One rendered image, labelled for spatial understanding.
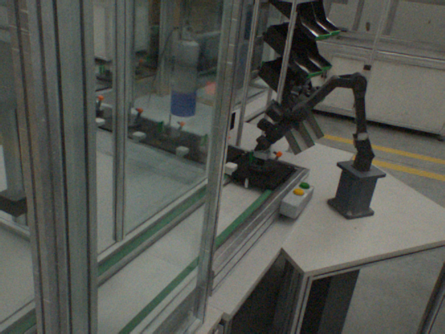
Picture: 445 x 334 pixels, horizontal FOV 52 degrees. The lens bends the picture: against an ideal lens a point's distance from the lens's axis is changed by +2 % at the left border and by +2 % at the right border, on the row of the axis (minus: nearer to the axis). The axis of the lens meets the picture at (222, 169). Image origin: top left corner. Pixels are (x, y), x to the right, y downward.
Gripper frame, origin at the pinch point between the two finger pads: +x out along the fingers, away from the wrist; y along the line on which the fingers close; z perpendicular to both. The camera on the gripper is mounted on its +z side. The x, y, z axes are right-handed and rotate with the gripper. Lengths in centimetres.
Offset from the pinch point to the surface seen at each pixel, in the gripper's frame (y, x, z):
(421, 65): -401, 7, -34
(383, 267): -109, 49, -112
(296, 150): -20.1, -1.0, -11.7
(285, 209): 18.9, -0.6, -26.2
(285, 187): 7.0, -0.1, -20.2
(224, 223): 41.4, 9.4, -15.1
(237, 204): 26.0, 11.0, -13.0
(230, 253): 61, -2, -22
